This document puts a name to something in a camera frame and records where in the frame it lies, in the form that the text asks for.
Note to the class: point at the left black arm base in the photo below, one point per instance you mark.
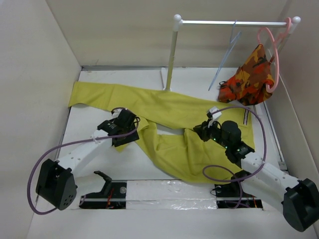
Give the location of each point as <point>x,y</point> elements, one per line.
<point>99,191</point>

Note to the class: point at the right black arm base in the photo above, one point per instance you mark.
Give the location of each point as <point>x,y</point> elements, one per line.
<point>227,197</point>

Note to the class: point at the yellow trousers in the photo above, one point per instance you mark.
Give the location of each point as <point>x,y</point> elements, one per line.
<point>165,131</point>

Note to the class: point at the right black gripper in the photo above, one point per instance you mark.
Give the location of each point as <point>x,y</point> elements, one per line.
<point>203,129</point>

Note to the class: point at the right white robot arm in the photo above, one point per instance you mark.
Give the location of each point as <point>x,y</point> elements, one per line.
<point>296,199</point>

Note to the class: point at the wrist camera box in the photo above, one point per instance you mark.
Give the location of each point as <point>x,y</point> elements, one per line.
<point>213,114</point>
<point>120,113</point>

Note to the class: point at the orange camouflage shorts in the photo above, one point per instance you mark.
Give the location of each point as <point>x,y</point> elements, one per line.
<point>248,84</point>

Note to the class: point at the white clothes rack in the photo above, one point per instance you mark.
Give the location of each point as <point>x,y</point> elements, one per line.
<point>178,22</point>

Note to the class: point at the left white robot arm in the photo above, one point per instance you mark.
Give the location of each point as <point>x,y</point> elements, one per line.
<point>56,181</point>

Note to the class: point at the light blue wire hanger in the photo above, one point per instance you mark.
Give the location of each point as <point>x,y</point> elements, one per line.
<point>232,43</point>

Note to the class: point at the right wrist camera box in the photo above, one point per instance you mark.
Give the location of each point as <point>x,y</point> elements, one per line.
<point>213,114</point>

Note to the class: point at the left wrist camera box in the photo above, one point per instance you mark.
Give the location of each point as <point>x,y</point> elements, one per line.
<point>120,113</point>

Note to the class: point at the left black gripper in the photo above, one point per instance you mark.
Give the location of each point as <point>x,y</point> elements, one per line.
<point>132,136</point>

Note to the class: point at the pink plastic hanger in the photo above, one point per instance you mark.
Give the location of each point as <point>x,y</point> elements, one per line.
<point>277,45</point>

